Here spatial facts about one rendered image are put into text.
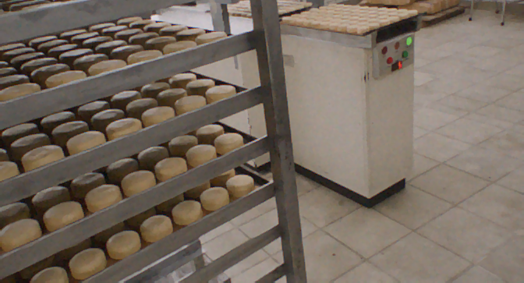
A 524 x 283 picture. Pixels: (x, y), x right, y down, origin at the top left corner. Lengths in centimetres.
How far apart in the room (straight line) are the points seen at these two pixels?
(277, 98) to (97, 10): 30
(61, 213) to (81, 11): 28
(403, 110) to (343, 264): 79
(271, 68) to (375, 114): 154
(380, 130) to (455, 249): 61
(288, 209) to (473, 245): 155
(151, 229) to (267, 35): 36
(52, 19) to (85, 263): 36
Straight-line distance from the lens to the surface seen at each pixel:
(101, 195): 74
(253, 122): 266
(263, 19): 71
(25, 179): 64
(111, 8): 63
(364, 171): 234
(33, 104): 62
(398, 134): 243
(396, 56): 222
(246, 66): 255
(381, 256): 220
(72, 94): 63
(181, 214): 81
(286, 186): 82
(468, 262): 222
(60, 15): 61
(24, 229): 72
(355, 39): 214
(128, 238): 79
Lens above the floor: 140
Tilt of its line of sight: 25 degrees down
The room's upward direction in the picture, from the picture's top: 8 degrees counter-clockwise
